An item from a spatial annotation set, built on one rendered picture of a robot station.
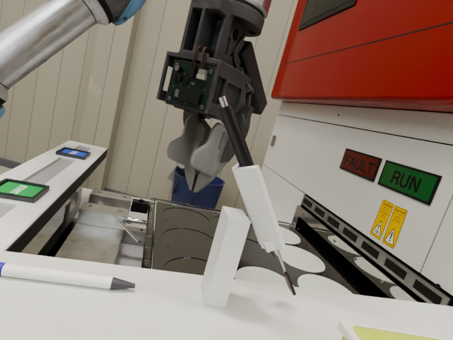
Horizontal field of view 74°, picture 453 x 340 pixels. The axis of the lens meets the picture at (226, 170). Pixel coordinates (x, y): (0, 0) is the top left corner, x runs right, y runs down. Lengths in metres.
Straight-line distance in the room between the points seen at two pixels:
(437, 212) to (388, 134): 0.18
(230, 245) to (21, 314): 0.16
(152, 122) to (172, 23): 0.92
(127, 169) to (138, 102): 0.67
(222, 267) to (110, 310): 0.09
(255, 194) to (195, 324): 0.11
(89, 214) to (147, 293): 0.32
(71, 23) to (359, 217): 0.72
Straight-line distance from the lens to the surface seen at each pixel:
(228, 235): 0.26
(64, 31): 0.77
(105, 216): 0.58
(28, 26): 0.77
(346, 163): 0.73
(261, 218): 0.26
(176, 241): 0.54
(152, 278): 0.31
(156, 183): 3.10
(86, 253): 0.51
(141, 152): 3.09
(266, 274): 0.52
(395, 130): 0.65
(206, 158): 0.35
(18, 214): 0.42
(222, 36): 0.33
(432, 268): 0.55
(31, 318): 0.26
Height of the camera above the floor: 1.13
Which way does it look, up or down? 11 degrees down
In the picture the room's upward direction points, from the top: 15 degrees clockwise
